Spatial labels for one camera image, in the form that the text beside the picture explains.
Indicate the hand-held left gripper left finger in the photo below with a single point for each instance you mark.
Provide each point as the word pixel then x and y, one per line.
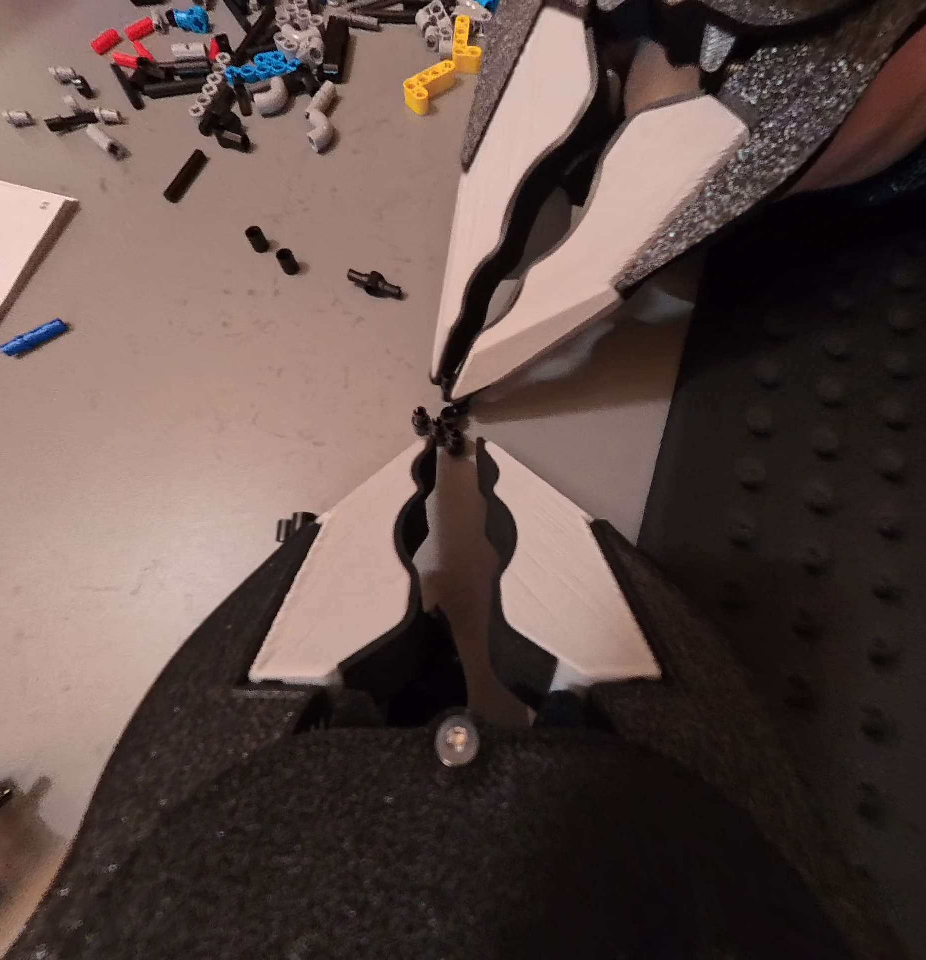
pixel 335 600

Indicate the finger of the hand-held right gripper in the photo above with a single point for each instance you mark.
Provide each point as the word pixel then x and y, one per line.
pixel 523 112
pixel 643 195

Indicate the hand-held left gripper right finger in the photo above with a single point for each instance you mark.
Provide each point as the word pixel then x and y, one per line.
pixel 575 592

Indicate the black connector brick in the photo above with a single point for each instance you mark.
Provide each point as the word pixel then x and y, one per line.
pixel 436 431

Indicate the blue pin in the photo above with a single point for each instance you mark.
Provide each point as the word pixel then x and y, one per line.
pixel 34 336

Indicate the grey desk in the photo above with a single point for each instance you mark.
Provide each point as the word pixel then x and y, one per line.
pixel 170 412

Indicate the person's right hand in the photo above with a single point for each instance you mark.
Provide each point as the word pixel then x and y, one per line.
pixel 882 112

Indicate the black blue connector assembly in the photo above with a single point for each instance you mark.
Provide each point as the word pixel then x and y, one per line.
pixel 294 525

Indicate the black axle pin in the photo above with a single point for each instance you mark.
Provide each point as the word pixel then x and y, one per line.
pixel 373 283

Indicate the black studded mat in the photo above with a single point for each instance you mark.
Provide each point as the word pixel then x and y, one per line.
pixel 807 525

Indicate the black bush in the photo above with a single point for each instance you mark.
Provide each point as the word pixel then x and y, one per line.
pixel 286 261
pixel 257 238

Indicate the pile of loose toy bricks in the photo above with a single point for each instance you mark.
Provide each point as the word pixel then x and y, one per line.
pixel 245 67

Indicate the black axle tube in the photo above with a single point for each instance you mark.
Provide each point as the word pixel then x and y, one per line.
pixel 185 176

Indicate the toy instruction booklet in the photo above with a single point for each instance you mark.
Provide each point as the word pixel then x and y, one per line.
pixel 13 247

